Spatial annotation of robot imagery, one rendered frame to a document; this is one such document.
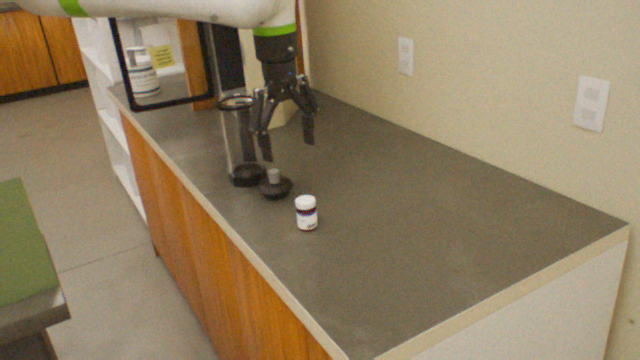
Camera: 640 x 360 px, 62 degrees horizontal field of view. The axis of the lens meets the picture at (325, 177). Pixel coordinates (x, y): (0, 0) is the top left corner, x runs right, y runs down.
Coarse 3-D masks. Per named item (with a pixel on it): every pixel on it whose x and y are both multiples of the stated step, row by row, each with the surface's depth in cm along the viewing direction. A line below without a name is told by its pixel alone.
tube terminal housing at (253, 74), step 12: (240, 36) 163; (252, 36) 163; (252, 48) 164; (252, 60) 166; (252, 72) 167; (252, 84) 169; (276, 108) 176; (288, 108) 183; (276, 120) 178; (288, 120) 183
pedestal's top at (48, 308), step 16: (16, 304) 101; (32, 304) 101; (48, 304) 100; (64, 304) 100; (0, 320) 97; (16, 320) 97; (32, 320) 98; (48, 320) 100; (0, 336) 96; (16, 336) 97
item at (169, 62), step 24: (120, 24) 174; (144, 24) 177; (168, 24) 180; (192, 24) 183; (144, 48) 180; (168, 48) 183; (192, 48) 186; (144, 72) 183; (168, 72) 186; (192, 72) 189; (144, 96) 186; (168, 96) 189
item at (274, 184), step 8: (272, 168) 133; (272, 176) 131; (280, 176) 135; (264, 184) 132; (272, 184) 131; (280, 184) 131; (288, 184) 132; (264, 192) 130; (272, 192) 130; (280, 192) 130; (288, 192) 133
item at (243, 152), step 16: (224, 96) 137; (240, 96) 137; (224, 112) 131; (240, 112) 130; (224, 128) 134; (240, 128) 132; (240, 144) 134; (256, 144) 136; (240, 160) 136; (256, 160) 138; (240, 176) 138
